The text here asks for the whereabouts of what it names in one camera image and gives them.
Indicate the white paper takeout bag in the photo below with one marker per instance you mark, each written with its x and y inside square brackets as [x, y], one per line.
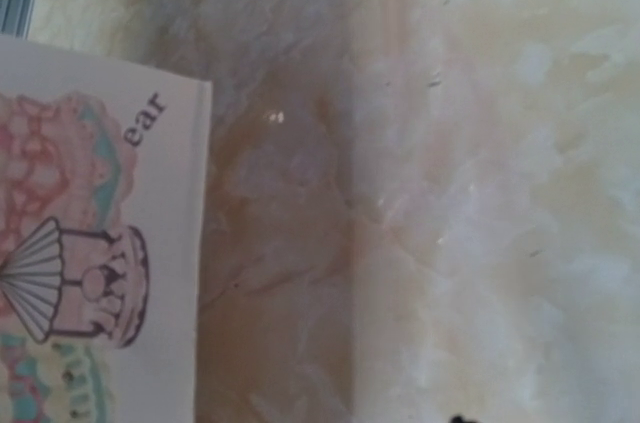
[103, 169]

